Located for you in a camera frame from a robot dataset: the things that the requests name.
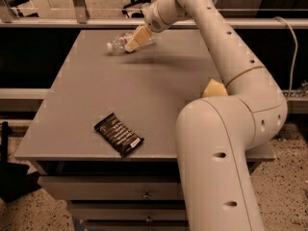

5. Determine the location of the white cable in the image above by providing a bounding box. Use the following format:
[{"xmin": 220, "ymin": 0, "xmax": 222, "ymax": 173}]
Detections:
[{"xmin": 272, "ymin": 15, "xmax": 299, "ymax": 101}]

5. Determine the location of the black stand at left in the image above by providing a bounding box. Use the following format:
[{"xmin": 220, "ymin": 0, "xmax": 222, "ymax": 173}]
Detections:
[{"xmin": 0, "ymin": 121, "xmax": 40, "ymax": 203}]

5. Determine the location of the yellow sponge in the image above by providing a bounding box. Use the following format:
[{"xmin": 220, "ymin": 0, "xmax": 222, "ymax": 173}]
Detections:
[{"xmin": 202, "ymin": 79, "xmax": 228, "ymax": 97}]

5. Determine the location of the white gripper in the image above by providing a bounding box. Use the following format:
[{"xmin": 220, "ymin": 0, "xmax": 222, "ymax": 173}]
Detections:
[{"xmin": 125, "ymin": 0, "xmax": 190, "ymax": 52}]

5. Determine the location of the black snack bar wrapper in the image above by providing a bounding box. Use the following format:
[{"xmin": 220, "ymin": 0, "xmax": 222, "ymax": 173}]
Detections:
[{"xmin": 94, "ymin": 114, "xmax": 144, "ymax": 158}]

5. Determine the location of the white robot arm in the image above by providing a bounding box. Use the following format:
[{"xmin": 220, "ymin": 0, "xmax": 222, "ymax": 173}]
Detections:
[{"xmin": 144, "ymin": 0, "xmax": 288, "ymax": 231}]

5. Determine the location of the grey drawer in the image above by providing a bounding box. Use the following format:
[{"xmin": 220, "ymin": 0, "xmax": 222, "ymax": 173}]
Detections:
[
  {"xmin": 85, "ymin": 220, "xmax": 190, "ymax": 231},
  {"xmin": 68, "ymin": 202, "xmax": 187, "ymax": 221},
  {"xmin": 38, "ymin": 176, "xmax": 184, "ymax": 201}
]

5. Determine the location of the grey drawer cabinet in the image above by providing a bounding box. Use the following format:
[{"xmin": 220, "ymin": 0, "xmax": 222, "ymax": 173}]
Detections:
[{"xmin": 14, "ymin": 29, "xmax": 276, "ymax": 231}]

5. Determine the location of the bottom grey drawer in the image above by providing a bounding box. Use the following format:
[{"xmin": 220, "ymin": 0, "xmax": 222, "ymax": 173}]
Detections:
[{"xmin": 85, "ymin": 220, "xmax": 190, "ymax": 231}]

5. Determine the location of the clear plastic water bottle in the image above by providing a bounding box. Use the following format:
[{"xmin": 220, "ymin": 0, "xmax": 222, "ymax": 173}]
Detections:
[{"xmin": 107, "ymin": 31, "xmax": 155, "ymax": 55}]

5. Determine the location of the top grey drawer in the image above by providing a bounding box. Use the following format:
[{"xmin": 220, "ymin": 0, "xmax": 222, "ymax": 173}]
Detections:
[{"xmin": 38, "ymin": 176, "xmax": 184, "ymax": 201}]

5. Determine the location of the metal railing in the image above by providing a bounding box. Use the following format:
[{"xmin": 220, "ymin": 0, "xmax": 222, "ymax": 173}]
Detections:
[{"xmin": 0, "ymin": 0, "xmax": 308, "ymax": 30}]

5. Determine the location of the middle grey drawer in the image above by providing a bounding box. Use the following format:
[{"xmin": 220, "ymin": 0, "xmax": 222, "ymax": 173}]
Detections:
[{"xmin": 68, "ymin": 202, "xmax": 187, "ymax": 221}]

